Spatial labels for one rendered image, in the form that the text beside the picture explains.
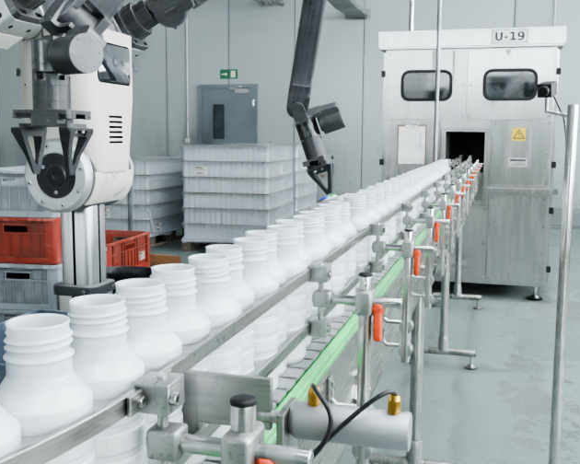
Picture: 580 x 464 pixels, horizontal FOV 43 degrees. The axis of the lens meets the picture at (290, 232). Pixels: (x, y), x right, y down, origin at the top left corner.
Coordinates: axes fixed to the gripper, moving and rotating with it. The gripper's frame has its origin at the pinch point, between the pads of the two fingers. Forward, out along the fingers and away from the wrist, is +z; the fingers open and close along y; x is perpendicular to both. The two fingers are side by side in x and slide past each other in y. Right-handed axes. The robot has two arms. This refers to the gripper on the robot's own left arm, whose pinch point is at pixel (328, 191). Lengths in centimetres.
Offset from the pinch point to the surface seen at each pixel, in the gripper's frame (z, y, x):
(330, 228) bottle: 6, -84, -18
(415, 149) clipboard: -11, 409, 17
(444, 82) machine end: -54, 409, -20
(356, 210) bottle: 5, -61, -18
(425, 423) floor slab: 112, 132, 22
